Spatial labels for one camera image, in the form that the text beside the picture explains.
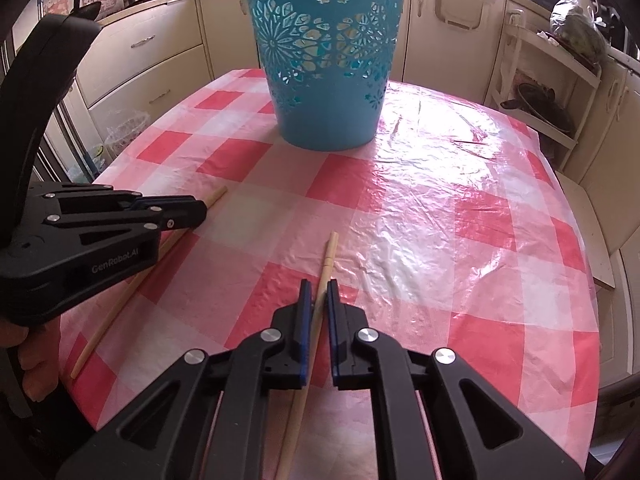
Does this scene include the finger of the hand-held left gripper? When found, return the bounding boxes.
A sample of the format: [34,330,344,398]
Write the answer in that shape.
[45,211,208,235]
[30,183,208,217]

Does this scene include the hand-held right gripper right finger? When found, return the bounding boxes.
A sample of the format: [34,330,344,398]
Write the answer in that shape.
[327,280,585,480]

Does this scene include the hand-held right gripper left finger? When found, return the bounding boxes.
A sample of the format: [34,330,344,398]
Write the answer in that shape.
[55,280,315,480]

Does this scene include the pale wooden chopstick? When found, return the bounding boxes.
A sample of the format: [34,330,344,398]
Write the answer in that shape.
[69,186,229,380]
[274,231,340,480]

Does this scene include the blue perforated plastic basket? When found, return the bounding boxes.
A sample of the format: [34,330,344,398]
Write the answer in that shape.
[240,0,411,152]

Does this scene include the person's left hand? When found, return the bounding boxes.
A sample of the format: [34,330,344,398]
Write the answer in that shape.
[0,321,62,402]

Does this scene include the clear plastic container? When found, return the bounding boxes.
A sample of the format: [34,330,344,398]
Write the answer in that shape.
[102,112,151,158]

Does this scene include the cream drawer cabinet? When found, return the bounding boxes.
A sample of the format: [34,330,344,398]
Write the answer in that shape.
[60,0,261,161]

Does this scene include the pink checked plastic tablecloth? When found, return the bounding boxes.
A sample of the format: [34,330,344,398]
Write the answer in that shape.
[59,67,601,480]

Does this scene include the black wok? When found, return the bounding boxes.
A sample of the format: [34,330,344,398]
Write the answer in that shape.
[67,0,103,21]

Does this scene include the wooden stool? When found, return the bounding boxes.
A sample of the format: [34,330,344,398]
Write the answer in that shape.
[557,172,621,291]

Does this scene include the cream kitchen cabinet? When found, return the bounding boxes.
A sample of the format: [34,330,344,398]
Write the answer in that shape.
[400,0,511,101]
[565,55,640,386]

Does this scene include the black frying pan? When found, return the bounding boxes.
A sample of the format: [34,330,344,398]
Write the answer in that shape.
[500,82,576,133]

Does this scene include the white shelf rack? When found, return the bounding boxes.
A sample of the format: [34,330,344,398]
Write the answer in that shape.
[487,7,603,166]

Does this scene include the white hanging bag holder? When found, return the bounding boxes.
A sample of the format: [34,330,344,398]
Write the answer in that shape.
[432,0,493,28]

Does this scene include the plastic bag of greens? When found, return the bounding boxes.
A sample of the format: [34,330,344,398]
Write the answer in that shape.
[550,0,611,63]

